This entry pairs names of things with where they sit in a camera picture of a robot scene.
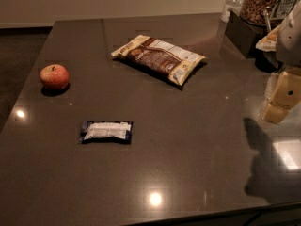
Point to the red apple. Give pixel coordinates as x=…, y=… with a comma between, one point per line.
x=54, y=77

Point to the clear plastic water bottle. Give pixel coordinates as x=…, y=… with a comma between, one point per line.
x=229, y=6

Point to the glass jar of nuts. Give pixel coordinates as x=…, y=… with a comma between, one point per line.
x=262, y=12

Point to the dark brown box stand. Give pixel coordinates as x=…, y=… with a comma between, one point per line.
x=243, y=35

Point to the blue rxbar blueberry wrapper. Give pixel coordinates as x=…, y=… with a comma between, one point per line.
x=106, y=131

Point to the brown chip bag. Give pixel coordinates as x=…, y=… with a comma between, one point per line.
x=168, y=60

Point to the yellow snack packet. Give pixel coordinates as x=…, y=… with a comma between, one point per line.
x=269, y=42

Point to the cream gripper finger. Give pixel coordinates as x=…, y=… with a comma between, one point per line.
x=287, y=92
x=274, y=114

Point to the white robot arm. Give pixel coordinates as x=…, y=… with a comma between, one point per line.
x=288, y=50

